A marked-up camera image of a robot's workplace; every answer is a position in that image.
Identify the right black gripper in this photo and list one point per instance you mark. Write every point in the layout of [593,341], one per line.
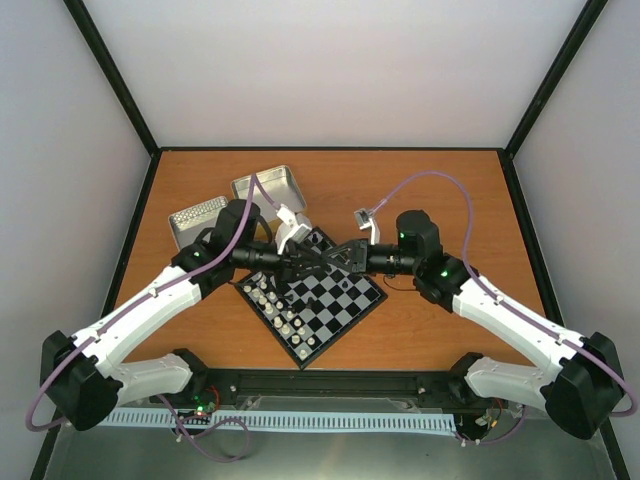
[358,255]

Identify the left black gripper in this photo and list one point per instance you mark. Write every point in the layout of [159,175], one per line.
[294,258]

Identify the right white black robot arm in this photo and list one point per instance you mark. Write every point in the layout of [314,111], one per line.
[574,378]

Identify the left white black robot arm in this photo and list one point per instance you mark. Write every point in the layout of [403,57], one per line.
[86,375]

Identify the black and silver chessboard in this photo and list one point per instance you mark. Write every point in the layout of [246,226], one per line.
[320,305]

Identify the gold metal tin base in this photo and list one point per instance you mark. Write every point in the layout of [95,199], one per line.
[279,183]

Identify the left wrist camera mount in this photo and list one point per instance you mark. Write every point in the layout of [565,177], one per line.
[294,227]

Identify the black aluminium frame rail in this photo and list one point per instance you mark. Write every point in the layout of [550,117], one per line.
[232,385]

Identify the light blue slotted cable duct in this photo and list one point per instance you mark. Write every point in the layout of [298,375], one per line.
[326,422]

